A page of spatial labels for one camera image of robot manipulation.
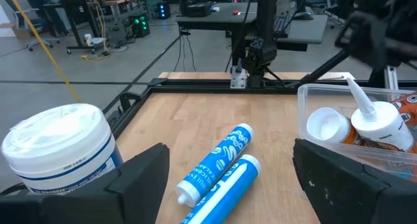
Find computer tower green lights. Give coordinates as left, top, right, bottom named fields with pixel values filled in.
left=129, top=11, right=151, bottom=38

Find silver frame bracket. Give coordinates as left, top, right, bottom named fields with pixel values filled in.
left=229, top=65, right=247, bottom=89
left=383, top=65, right=400, bottom=91

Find hanging black cables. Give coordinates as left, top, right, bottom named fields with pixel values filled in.
left=172, top=28, right=197, bottom=73

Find blue silicone sealant tube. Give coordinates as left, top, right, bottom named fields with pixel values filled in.
left=175, top=122, right=255, bottom=209
left=179, top=154, right=263, bottom=224

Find black rolling table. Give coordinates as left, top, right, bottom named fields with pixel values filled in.
left=42, top=0, right=100, bottom=55

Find black computer mouse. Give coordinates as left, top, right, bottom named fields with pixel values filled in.
left=293, top=11, right=314, bottom=21

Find yellow cable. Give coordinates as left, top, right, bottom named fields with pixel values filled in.
left=4, top=0, right=83, bottom=104

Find orange sealant tube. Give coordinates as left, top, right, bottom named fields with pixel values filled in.
left=345, top=76, right=417, bottom=154
left=306, top=106, right=363, bottom=146
left=390, top=92, right=417, bottom=127

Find computer tower blue lights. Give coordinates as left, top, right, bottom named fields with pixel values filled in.
left=156, top=1, right=171, bottom=20

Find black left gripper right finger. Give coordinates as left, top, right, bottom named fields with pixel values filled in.
left=292, top=138, right=417, bottom=224

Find clear plastic container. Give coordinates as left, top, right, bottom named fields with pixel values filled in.
left=296, top=83, right=417, bottom=184

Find Lysol wipes canister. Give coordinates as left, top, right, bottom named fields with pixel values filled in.
left=1, top=102, right=124, bottom=196

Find office chair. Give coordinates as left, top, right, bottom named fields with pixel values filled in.
left=24, top=8, right=61, bottom=52

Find black keyboard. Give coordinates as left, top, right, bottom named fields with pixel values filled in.
left=272, top=14, right=295, bottom=40

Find black box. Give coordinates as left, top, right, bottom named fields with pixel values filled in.
left=185, top=2, right=213, bottom=19

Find yellow extension cord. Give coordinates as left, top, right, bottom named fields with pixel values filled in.
left=80, top=0, right=113, bottom=63

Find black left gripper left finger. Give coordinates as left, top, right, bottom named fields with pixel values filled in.
left=106, top=143, right=171, bottom=224

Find person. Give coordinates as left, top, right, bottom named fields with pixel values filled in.
left=22, top=0, right=69, bottom=36

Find black aluminium table frame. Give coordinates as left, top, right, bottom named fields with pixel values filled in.
left=106, top=51, right=417, bottom=140

